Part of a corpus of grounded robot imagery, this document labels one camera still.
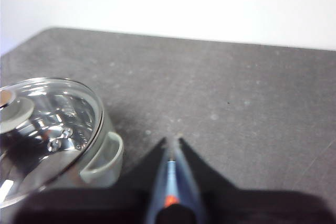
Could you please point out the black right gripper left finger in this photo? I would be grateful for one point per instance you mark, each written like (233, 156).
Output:
(105, 205)

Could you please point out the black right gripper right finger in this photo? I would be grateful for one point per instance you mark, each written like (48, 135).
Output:
(249, 208)

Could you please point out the glass lid with green knob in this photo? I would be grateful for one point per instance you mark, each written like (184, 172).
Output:
(65, 119)

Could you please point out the pale green electric steamer pot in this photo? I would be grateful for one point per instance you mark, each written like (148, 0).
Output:
(105, 155)

